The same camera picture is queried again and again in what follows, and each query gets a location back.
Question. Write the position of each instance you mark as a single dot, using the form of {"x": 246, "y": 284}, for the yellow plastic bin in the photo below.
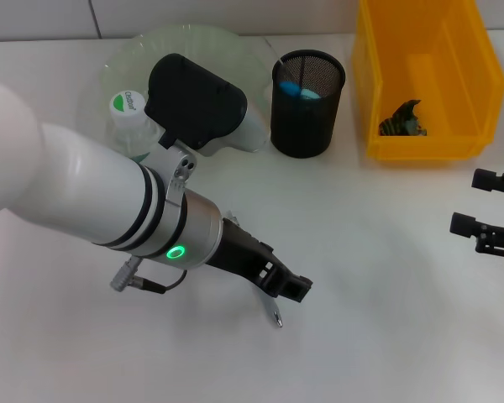
{"x": 428, "y": 147}

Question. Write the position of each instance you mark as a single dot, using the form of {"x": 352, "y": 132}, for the white grey ballpoint pen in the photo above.
{"x": 275, "y": 312}

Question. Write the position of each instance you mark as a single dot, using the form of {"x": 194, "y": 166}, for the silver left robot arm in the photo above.
{"x": 75, "y": 189}

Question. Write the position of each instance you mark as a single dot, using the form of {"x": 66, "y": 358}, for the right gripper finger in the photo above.
{"x": 466, "y": 224}
{"x": 493, "y": 179}

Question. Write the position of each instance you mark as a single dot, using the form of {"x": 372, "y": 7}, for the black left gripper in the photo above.
{"x": 239, "y": 252}

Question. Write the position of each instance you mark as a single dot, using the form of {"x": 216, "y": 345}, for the clear water bottle green label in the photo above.
{"x": 130, "y": 121}

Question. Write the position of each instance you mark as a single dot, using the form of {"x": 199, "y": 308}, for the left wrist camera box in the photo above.
{"x": 197, "y": 109}

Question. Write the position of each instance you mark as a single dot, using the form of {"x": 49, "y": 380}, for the black mesh pen holder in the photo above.
{"x": 306, "y": 126}

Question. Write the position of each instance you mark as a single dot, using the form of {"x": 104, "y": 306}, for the green glass fruit plate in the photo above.
{"x": 218, "y": 46}

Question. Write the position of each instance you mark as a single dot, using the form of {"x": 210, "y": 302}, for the blue capped scissors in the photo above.
{"x": 298, "y": 90}

